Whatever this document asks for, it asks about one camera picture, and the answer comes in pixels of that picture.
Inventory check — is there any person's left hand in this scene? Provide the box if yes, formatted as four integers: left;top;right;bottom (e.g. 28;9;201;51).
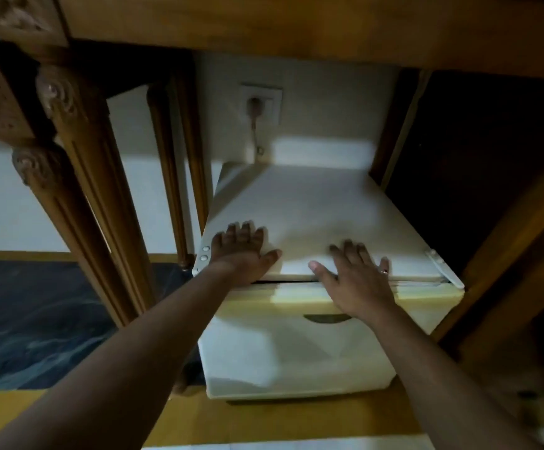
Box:
208;221;283;287

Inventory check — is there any person's right hand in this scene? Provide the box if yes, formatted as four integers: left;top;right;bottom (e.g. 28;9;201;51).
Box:
308;240;397;324

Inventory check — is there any white mini fridge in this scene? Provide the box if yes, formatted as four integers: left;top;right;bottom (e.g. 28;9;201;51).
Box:
192;162;466;402

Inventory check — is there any person's right forearm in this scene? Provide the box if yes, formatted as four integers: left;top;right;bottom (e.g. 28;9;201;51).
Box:
365;305;543;450

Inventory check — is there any person's left forearm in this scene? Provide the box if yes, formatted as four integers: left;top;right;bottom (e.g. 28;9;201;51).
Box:
0;263;250;450

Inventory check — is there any white fridge door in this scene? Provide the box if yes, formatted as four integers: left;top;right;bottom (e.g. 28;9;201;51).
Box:
198;281;466;402

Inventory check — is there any carved wooden table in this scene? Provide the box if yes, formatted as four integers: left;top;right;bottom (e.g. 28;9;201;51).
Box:
0;0;544;392

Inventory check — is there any white fridge hinge bracket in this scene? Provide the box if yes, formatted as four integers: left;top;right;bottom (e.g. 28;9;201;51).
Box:
424;248;466;290

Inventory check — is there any fridge power cable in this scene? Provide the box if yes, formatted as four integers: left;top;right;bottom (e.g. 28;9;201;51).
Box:
250;116;266;163

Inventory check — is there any white wall socket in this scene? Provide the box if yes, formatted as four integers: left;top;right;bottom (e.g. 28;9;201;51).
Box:
239;82;284;128

